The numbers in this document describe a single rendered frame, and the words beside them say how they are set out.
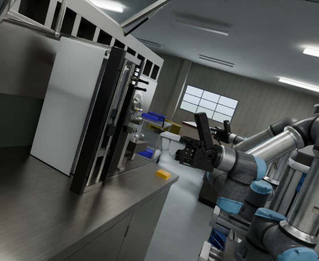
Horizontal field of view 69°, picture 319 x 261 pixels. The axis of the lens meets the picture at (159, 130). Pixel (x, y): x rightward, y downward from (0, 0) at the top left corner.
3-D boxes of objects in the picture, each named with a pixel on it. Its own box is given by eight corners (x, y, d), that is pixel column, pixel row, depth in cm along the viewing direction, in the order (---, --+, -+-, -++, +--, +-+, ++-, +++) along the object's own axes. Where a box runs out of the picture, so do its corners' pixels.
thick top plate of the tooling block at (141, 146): (133, 153, 136) (136, 143, 135) (82, 129, 150) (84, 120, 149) (145, 150, 151) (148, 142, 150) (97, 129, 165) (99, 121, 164)
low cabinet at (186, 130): (228, 156, 910) (235, 136, 899) (225, 164, 711) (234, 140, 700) (188, 140, 962) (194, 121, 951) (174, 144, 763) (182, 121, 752)
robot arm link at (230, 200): (229, 201, 82) (240, 173, 81) (242, 219, 71) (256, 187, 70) (208, 196, 81) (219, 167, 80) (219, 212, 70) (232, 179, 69)
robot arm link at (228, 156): (238, 150, 68) (227, 146, 76) (224, 145, 67) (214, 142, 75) (230, 174, 68) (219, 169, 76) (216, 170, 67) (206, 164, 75)
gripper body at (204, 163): (176, 163, 66) (215, 174, 67) (186, 134, 66) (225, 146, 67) (172, 158, 73) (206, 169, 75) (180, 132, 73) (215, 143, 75)
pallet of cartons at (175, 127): (183, 138, 969) (187, 127, 962) (177, 139, 881) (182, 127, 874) (154, 127, 1010) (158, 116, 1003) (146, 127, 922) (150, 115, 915)
